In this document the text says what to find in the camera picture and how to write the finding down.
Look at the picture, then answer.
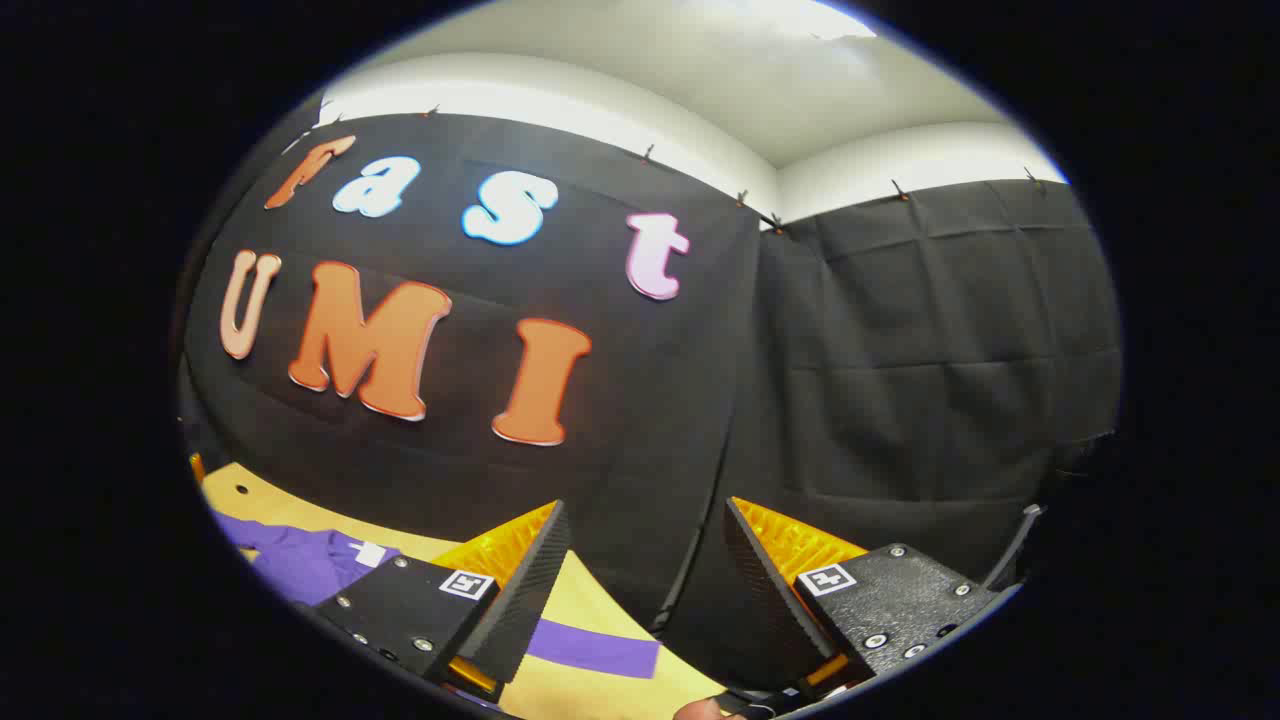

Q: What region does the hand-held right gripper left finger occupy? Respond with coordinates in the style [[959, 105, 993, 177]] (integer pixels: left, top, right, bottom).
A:
[[300, 500, 571, 706]]

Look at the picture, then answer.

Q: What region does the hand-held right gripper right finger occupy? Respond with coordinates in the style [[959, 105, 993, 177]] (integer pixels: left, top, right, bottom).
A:
[[724, 497, 1001, 701]]

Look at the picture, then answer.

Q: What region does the purple shirt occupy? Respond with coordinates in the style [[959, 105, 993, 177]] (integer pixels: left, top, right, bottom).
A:
[[212, 512, 661, 701]]

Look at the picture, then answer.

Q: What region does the plain black backdrop cloth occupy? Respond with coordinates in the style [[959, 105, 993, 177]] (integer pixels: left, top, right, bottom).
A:
[[660, 180, 1123, 691]]

